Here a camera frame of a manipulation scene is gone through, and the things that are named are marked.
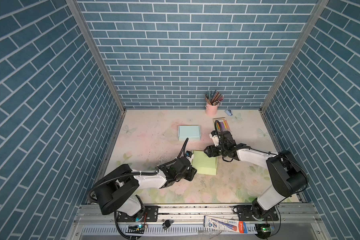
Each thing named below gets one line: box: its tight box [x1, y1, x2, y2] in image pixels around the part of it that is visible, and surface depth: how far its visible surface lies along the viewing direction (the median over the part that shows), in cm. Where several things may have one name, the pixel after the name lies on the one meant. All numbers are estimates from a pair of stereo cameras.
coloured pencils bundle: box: [204, 90, 224, 106], surface depth 114 cm
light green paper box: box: [191, 150, 218, 176], surface depth 88 cm
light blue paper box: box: [178, 125, 201, 141], surface depth 106 cm
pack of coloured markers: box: [213, 117, 231, 132], surface depth 114 cm
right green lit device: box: [255, 223, 271, 239], surface depth 72 cm
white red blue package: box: [203, 215, 248, 234], surface depth 72 cm
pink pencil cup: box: [205, 103, 219, 116], surface depth 115 cm
